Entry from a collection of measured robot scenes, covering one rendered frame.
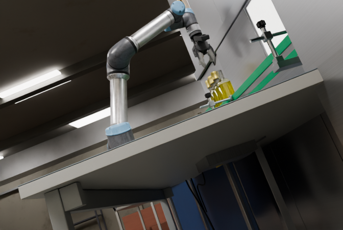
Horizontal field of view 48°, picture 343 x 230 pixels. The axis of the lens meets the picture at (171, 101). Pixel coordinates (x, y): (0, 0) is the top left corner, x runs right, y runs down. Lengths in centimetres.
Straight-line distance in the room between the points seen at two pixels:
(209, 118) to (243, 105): 9
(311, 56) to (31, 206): 1215
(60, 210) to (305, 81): 68
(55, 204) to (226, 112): 49
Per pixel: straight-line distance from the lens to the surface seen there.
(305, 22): 97
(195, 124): 93
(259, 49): 185
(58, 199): 105
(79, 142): 1030
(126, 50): 190
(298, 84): 95
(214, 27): 230
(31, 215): 1282
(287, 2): 102
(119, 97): 194
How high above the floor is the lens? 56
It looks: 15 degrees up
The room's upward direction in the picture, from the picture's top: 21 degrees counter-clockwise
